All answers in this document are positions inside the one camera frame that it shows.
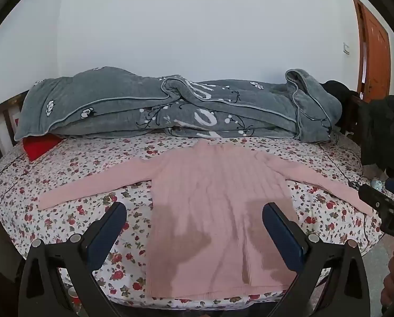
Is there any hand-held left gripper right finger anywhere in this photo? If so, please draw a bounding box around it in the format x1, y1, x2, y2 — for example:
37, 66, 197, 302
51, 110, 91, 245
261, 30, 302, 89
261, 201, 371, 317

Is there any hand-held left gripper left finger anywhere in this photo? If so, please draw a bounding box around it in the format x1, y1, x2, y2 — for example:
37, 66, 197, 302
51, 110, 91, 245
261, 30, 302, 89
17, 201, 128, 317

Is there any pink knit sweater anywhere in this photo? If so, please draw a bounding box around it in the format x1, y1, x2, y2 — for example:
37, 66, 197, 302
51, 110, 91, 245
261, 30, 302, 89
38, 139, 376, 301

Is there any black jacket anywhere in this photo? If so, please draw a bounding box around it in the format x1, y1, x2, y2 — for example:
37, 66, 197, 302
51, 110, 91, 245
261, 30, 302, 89
359, 95, 394, 179

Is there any floral bed sheet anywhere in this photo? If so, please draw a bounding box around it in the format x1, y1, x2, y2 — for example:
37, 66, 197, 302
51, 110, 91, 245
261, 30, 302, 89
0, 130, 387, 307

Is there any red cup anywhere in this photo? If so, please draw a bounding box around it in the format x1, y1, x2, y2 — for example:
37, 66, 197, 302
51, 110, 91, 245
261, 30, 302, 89
67, 287, 83, 309

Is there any wooden bed footboard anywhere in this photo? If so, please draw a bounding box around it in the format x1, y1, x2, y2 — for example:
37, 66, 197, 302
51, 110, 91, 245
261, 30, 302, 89
341, 94, 363, 139

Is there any red pillow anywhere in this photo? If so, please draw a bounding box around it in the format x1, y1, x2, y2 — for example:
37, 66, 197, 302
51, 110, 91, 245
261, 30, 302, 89
22, 134, 63, 162

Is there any black cloth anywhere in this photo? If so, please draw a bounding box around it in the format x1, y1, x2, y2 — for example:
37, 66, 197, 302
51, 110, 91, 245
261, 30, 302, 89
322, 80, 351, 106

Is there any grey printed blanket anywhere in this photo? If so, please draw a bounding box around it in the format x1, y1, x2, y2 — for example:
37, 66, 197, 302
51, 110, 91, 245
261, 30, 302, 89
13, 67, 343, 142

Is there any brown wooden door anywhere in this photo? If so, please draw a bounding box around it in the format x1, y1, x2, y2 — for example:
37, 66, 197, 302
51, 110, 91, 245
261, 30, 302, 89
352, 0, 392, 103

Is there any wooden bed headboard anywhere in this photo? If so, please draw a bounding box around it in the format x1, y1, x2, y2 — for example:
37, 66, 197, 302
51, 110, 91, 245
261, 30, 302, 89
0, 91, 29, 172

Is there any black cable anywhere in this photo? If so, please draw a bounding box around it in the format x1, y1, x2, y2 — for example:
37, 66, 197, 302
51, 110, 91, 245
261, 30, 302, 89
318, 132, 371, 248

